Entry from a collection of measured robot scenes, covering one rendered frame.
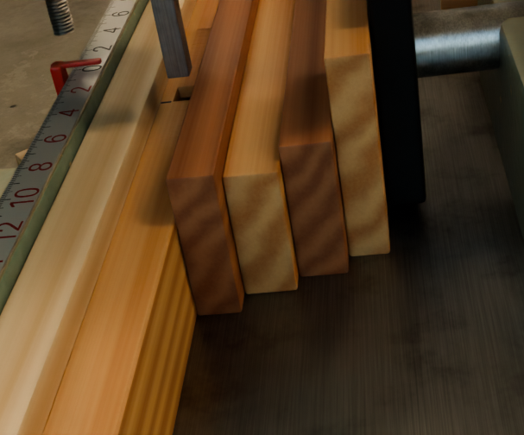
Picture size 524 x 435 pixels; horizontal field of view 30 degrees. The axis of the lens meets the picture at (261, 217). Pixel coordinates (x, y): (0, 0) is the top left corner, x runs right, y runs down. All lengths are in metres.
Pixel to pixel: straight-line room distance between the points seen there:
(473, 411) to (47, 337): 0.12
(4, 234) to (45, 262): 0.02
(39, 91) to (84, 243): 2.65
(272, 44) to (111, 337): 0.18
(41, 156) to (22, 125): 2.42
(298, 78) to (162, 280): 0.11
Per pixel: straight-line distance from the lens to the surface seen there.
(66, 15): 0.45
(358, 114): 0.33
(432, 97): 0.46
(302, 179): 0.33
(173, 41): 0.39
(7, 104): 2.92
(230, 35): 0.41
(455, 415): 0.29
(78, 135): 0.36
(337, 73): 0.32
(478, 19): 0.38
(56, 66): 0.41
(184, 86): 0.41
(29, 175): 0.34
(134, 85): 0.40
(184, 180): 0.31
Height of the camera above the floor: 1.11
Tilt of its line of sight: 32 degrees down
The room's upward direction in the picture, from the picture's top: 10 degrees counter-clockwise
